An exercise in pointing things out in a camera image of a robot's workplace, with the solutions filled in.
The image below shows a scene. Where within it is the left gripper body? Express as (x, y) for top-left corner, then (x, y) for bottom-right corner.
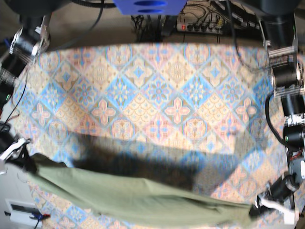
(268, 175), (300, 205)

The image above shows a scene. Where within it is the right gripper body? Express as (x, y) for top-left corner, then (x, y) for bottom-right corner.
(0, 124), (17, 156)

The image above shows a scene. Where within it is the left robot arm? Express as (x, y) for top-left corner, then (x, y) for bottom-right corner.
(249, 0), (305, 225)

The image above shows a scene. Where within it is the blue clamp lower left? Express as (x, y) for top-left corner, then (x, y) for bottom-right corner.
(4, 209), (51, 227)

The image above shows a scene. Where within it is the patterned tablecloth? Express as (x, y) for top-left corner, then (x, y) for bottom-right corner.
(11, 42), (298, 229)

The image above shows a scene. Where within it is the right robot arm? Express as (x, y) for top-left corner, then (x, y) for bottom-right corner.
(0, 0), (56, 110)

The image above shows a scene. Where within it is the white power strip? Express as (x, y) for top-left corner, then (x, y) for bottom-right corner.
(176, 22), (225, 34)

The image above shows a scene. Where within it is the green t-shirt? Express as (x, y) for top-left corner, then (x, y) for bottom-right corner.
(28, 153), (254, 228)

